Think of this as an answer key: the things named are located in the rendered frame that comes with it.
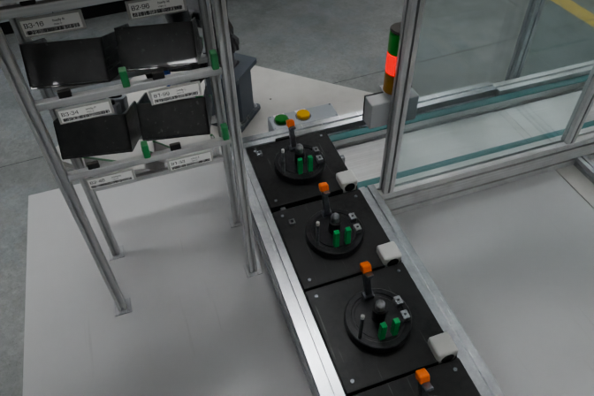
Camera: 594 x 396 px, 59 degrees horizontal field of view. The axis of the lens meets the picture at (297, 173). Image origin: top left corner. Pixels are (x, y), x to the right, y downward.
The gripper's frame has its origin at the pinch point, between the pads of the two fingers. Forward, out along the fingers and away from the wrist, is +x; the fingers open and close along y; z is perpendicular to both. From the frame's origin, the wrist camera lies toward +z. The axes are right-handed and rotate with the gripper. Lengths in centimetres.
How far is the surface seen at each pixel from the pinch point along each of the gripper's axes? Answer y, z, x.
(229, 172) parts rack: 8.3, -18.2, 14.8
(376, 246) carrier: 43, -23, 35
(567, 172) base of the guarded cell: 104, -46, 8
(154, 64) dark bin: 3.0, 26.6, 18.1
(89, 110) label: -7.1, 26.6, 26.9
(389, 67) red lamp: 47.4, 5.5, 5.4
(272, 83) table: 17, -55, -42
